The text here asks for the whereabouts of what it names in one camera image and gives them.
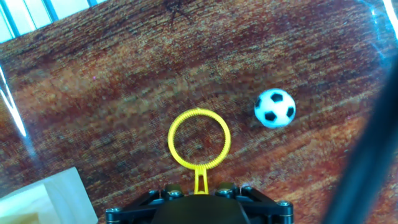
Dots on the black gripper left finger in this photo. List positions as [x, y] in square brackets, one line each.
[136, 208]

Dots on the glossy wood-grain mat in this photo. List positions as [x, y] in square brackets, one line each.
[124, 93]

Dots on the small soccer ball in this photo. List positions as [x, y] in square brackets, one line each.
[275, 107]

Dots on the large wooden cube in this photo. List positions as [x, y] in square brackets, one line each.
[68, 199]

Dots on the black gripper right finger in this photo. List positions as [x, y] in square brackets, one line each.
[267, 211]

